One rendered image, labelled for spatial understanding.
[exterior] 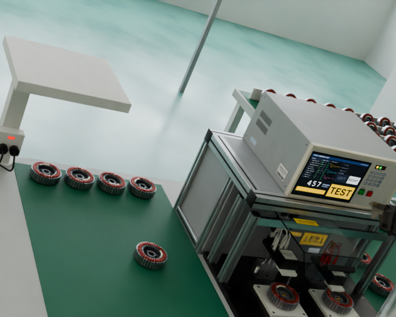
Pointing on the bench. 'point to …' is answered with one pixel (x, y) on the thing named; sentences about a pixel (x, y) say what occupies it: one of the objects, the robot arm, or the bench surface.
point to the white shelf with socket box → (49, 88)
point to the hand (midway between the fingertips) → (373, 202)
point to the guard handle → (338, 268)
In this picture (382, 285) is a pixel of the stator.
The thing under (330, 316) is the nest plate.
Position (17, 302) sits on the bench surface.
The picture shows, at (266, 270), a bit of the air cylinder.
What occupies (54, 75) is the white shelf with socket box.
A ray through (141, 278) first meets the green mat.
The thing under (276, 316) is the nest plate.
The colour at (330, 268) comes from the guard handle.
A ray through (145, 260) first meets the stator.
